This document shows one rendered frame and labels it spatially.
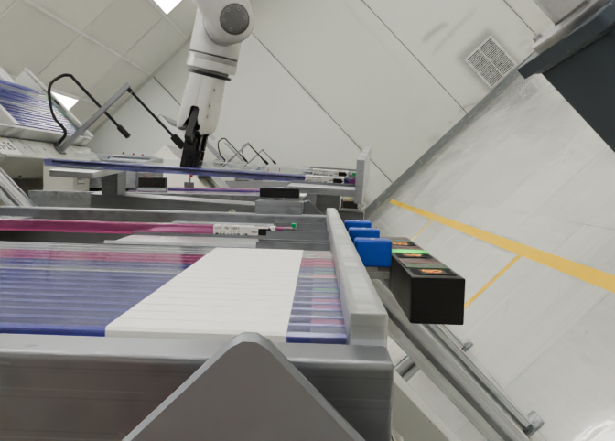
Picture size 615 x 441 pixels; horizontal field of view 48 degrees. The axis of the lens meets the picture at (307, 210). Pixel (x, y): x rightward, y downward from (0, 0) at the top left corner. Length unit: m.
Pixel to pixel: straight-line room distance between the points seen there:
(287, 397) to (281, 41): 8.30
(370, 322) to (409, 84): 8.21
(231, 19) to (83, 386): 0.94
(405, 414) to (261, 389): 1.12
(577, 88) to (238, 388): 0.75
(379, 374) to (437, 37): 8.37
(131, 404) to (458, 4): 8.51
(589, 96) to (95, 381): 0.73
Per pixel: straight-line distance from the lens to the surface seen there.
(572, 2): 0.83
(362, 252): 0.57
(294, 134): 8.30
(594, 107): 0.88
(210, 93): 1.18
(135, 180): 2.03
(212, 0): 1.11
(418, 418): 1.27
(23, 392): 0.22
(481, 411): 0.98
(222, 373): 0.16
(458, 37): 8.59
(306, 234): 0.67
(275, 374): 0.16
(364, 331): 0.22
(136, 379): 0.21
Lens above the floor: 0.77
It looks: 2 degrees down
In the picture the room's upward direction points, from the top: 43 degrees counter-clockwise
